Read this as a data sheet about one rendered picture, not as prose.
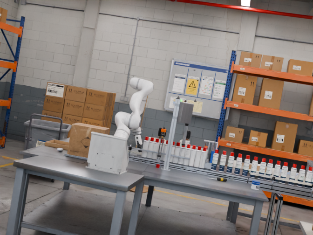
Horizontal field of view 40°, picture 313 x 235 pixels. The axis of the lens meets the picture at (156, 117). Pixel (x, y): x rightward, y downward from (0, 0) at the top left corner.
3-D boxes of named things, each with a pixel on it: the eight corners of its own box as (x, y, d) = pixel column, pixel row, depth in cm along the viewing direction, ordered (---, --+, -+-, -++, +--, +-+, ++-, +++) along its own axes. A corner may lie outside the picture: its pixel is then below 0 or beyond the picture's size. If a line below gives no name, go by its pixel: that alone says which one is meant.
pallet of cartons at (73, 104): (107, 165, 835) (119, 93, 828) (97, 171, 753) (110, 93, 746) (47, 153, 847) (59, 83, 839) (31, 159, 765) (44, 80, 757)
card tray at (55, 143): (81, 148, 441) (82, 144, 441) (74, 151, 415) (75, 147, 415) (53, 143, 444) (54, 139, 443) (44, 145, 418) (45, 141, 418)
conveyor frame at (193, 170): (246, 181, 419) (247, 176, 419) (247, 183, 408) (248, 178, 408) (81, 149, 433) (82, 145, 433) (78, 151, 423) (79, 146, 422)
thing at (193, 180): (247, 171, 498) (247, 169, 497) (268, 202, 348) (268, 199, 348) (70, 138, 516) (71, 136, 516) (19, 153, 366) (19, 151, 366)
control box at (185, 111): (190, 123, 412) (194, 104, 411) (180, 122, 399) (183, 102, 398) (182, 121, 419) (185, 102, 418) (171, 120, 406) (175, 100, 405)
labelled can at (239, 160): (239, 175, 417) (242, 154, 416) (239, 176, 412) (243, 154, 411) (233, 174, 417) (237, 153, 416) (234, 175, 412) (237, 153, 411)
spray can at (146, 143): (146, 157, 424) (150, 136, 423) (146, 158, 419) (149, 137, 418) (141, 156, 425) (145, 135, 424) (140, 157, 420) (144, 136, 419)
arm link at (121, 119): (129, 132, 363) (137, 113, 379) (108, 126, 365) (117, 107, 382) (128, 141, 372) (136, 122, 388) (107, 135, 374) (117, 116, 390)
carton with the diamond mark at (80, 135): (105, 156, 405) (109, 127, 404) (100, 160, 381) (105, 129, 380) (73, 150, 406) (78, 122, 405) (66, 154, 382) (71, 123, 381)
